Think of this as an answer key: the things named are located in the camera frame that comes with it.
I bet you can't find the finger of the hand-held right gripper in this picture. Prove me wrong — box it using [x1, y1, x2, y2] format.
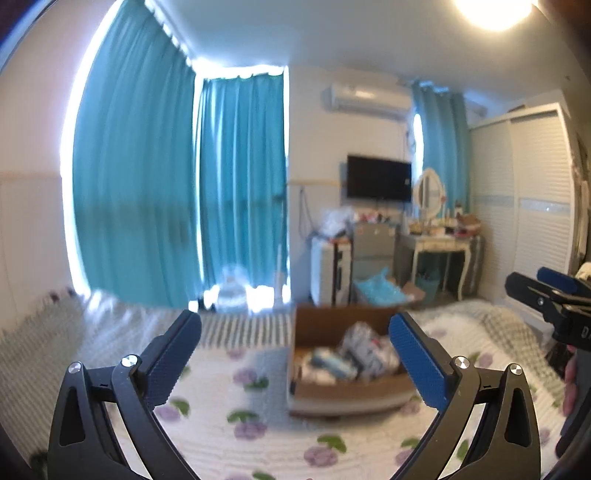
[537, 266, 591, 298]
[505, 272, 575, 324]

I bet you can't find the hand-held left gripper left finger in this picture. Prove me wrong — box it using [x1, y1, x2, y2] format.
[47, 309, 203, 480]

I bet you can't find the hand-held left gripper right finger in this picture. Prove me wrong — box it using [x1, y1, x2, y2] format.
[388, 311, 542, 480]

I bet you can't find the brown cardboard box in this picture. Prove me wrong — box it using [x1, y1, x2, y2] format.
[287, 305, 419, 414]

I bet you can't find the blue white tissue pack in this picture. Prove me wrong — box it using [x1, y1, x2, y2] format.
[302, 348, 358, 381]

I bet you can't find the person's right hand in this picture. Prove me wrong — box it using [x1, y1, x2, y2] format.
[562, 353, 578, 416]

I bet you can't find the small cardboard box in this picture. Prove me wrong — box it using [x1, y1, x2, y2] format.
[399, 281, 426, 303]

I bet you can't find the white louvred wardrobe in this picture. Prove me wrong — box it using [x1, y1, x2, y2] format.
[468, 104, 583, 315]

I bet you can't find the teal storage basket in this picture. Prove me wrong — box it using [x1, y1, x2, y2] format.
[416, 272, 441, 296]

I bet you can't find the blue plastic bag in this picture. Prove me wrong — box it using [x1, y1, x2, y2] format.
[353, 267, 411, 305]

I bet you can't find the white plastic bag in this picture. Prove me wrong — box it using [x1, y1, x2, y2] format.
[217, 265, 250, 310]

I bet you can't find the white dressing table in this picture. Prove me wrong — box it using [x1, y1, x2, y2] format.
[398, 228, 483, 303]

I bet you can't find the white floral quilt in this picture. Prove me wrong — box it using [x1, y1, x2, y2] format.
[28, 305, 566, 480]

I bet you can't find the silver mini fridge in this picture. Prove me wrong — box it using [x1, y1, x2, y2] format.
[352, 222, 399, 282]

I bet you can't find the white suitcase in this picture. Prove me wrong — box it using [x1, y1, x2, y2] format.
[310, 237, 354, 305]

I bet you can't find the white floral bedspread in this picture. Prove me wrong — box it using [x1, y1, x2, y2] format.
[0, 291, 568, 462]

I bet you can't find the white oval vanity mirror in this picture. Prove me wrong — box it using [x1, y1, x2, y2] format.
[412, 167, 448, 220]

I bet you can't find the clear plastic bag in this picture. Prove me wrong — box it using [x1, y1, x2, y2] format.
[321, 207, 356, 238]

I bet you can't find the teal curtain beside wardrobe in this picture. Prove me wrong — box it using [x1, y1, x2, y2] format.
[411, 80, 472, 217]

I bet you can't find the wide teal curtain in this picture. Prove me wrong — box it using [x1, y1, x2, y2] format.
[73, 0, 199, 308]

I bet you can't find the narrow teal curtain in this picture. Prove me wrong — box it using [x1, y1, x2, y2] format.
[198, 74, 287, 296]

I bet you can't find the white air conditioner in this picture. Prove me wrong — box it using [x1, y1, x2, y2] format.
[322, 83, 411, 116]

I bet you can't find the ceiling lamp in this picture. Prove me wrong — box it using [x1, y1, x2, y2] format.
[455, 0, 539, 31]

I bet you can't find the black wall television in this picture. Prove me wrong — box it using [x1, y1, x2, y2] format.
[346, 154, 413, 203]

